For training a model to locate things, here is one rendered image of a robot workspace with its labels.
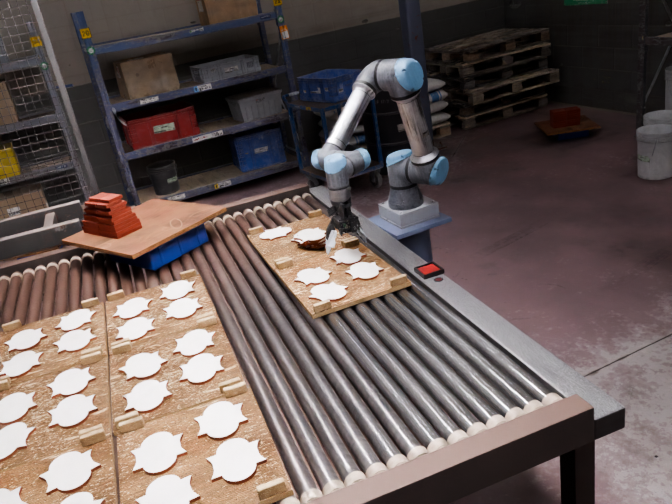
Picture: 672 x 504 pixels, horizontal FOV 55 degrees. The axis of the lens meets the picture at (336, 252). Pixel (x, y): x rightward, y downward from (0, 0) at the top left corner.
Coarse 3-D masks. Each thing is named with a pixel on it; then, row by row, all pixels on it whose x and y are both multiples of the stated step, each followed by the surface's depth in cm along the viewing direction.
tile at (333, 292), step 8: (312, 288) 215; (320, 288) 214; (328, 288) 213; (336, 288) 212; (344, 288) 212; (312, 296) 210; (320, 296) 209; (328, 296) 208; (336, 296) 207; (344, 296) 207
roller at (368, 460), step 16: (224, 240) 280; (240, 256) 257; (256, 288) 229; (272, 304) 215; (272, 320) 209; (288, 336) 195; (304, 352) 185; (304, 368) 179; (320, 384) 169; (336, 400) 162; (336, 416) 157; (352, 432) 150; (352, 448) 147; (368, 448) 144; (368, 464) 140
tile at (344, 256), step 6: (336, 252) 239; (342, 252) 238; (348, 252) 237; (354, 252) 236; (360, 252) 235; (330, 258) 236; (336, 258) 234; (342, 258) 233; (348, 258) 232; (354, 258) 231; (360, 258) 231; (348, 264) 229
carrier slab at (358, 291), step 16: (320, 256) 240; (368, 256) 233; (288, 272) 232; (336, 272) 226; (384, 272) 219; (288, 288) 222; (304, 288) 218; (352, 288) 213; (368, 288) 211; (384, 288) 209; (400, 288) 210; (304, 304) 208; (336, 304) 204; (352, 304) 205
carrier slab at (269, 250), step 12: (324, 216) 278; (300, 228) 270; (312, 228) 268; (324, 228) 265; (252, 240) 266; (264, 240) 264; (276, 240) 262; (288, 240) 260; (336, 240) 252; (264, 252) 253; (276, 252) 251; (288, 252) 249; (300, 252) 247; (312, 252) 245; (324, 252) 243
